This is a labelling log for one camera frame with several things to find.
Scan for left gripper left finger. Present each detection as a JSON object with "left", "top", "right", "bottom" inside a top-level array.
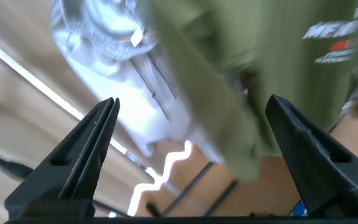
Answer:
[{"left": 4, "top": 97, "right": 121, "bottom": 219}]

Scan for pale grey shorts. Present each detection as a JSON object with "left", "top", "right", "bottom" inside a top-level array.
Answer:
[{"left": 50, "top": 0, "right": 226, "bottom": 164}]

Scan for black clothes rack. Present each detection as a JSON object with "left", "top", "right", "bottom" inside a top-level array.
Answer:
[{"left": 0, "top": 149, "right": 239, "bottom": 218}]

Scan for green garment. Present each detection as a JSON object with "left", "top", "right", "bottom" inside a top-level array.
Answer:
[{"left": 149, "top": 0, "right": 358, "bottom": 181}]

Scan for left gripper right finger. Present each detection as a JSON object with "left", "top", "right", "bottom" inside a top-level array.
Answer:
[{"left": 265, "top": 94, "right": 358, "bottom": 216}]

